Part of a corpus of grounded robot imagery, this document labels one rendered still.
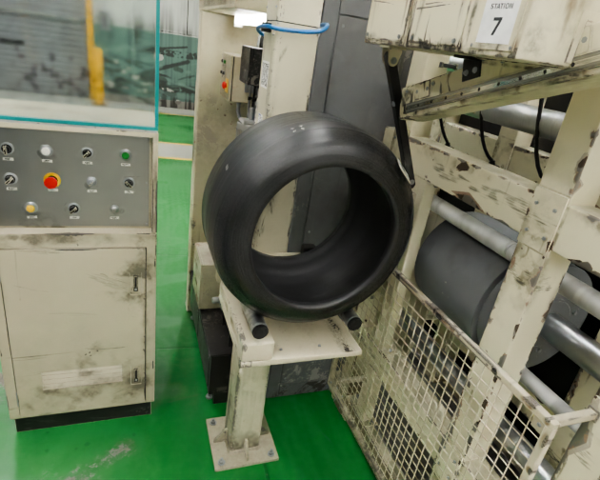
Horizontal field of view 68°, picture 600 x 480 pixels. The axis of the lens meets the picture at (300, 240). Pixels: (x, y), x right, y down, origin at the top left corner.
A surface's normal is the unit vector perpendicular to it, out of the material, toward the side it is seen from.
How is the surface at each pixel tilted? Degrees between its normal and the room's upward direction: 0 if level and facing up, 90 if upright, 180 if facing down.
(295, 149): 48
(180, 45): 90
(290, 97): 90
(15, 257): 90
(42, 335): 90
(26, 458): 0
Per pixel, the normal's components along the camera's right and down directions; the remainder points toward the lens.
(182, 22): 0.24, 0.43
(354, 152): 0.36, 0.25
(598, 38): -0.94, 0.00
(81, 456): 0.14, -0.90
